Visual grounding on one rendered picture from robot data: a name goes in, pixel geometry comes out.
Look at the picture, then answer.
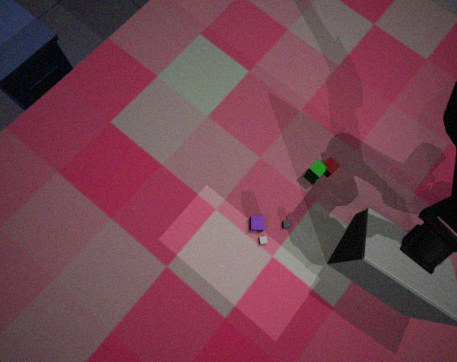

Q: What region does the purple block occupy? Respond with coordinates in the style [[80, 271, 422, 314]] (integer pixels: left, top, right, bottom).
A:
[[249, 216, 264, 231]]

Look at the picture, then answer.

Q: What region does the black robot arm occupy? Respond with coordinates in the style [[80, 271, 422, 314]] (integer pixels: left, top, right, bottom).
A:
[[400, 81, 457, 274]]

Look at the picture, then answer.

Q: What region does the red block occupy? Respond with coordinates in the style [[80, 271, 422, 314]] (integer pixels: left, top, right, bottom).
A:
[[323, 157, 340, 177]]

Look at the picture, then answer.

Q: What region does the green block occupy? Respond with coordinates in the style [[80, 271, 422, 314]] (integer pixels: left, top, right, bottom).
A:
[[303, 173, 317, 185], [306, 159, 328, 181]]

